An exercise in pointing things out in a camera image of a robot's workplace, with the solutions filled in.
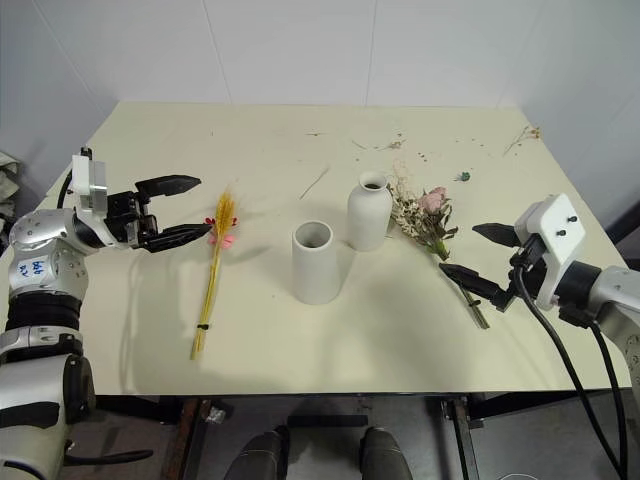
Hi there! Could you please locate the yellow wheat stalk bundle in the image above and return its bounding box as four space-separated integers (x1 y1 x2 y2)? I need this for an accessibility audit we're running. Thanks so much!
188 186 240 361

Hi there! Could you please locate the crumpled grey cloth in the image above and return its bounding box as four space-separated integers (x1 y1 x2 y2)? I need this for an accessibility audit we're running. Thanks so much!
0 149 24 236

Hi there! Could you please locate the dark rounded robot foot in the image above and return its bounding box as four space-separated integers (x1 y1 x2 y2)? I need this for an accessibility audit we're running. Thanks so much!
226 430 291 480
360 426 417 480

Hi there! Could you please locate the small pink red flower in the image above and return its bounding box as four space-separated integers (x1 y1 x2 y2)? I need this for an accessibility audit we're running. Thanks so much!
202 214 240 249

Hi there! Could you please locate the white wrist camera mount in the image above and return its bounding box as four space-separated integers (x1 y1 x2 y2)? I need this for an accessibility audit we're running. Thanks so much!
70 146 109 217
512 192 588 312

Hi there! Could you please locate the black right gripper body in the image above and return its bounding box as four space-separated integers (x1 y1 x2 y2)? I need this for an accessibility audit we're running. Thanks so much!
502 232 548 314

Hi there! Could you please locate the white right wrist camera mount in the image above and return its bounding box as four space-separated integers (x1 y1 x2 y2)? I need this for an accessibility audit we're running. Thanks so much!
512 192 588 312

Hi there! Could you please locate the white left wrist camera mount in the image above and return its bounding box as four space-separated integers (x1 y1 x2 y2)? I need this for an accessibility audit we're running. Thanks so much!
70 146 109 217

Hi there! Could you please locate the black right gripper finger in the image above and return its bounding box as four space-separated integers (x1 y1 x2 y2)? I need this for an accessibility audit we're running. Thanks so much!
471 222 523 248
438 263 510 309

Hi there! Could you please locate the white bottle-shaped vase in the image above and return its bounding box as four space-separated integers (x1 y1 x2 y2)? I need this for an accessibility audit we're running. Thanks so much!
345 171 394 252

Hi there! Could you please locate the pink dried flower bouquet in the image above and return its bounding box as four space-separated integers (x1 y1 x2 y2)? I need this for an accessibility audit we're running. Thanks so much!
387 160 492 331

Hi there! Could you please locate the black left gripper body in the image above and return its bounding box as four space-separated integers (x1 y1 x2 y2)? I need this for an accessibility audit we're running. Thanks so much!
103 189 161 250

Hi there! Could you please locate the thin dry straw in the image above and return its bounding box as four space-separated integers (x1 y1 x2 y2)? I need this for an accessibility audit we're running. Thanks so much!
298 165 331 200

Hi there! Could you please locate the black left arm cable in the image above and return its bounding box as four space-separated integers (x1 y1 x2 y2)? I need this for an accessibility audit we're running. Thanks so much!
56 168 75 210

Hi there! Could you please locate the white cylindrical vase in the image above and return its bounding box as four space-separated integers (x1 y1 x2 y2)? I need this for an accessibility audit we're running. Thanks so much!
291 220 344 306

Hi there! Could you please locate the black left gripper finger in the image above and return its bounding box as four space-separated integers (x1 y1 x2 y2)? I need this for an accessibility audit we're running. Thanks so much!
141 222 214 254
134 174 202 203

